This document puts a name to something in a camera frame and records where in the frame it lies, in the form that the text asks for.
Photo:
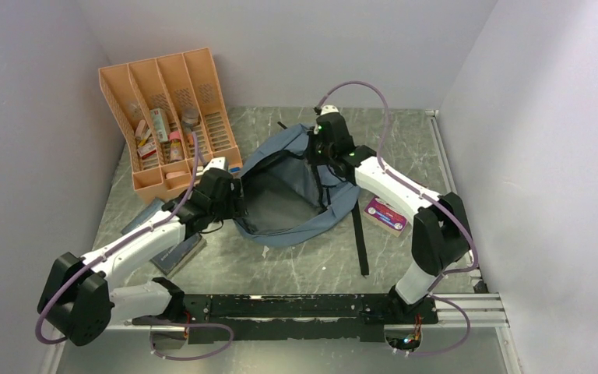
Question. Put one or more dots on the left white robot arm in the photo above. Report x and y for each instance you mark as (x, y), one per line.
(85, 294)

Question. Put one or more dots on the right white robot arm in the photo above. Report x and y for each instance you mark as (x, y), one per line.
(440, 231)

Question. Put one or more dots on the black mounting base rail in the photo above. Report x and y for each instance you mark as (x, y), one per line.
(365, 317)

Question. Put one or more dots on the grey round jar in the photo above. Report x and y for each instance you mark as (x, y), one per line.
(190, 117)

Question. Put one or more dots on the purple picture book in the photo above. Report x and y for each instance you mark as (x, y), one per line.
(386, 217)

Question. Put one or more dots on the dark blue hardcover book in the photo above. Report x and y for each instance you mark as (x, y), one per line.
(174, 259)

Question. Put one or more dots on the pink capped glue bottle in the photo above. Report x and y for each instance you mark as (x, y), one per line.
(176, 152)

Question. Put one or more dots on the blue grey notebook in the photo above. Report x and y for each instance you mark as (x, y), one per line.
(143, 216)

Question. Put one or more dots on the red white small box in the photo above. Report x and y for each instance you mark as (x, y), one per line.
(146, 150)

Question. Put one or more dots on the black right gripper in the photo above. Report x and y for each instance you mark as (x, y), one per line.
(313, 137)

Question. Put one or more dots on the peach plastic file organizer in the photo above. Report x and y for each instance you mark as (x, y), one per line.
(172, 82)

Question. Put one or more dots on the blue grey student backpack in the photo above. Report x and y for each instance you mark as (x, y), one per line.
(287, 202)

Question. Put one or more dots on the tall white carton box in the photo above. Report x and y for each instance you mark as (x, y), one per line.
(160, 124)

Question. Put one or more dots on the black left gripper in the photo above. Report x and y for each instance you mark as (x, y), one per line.
(236, 206)

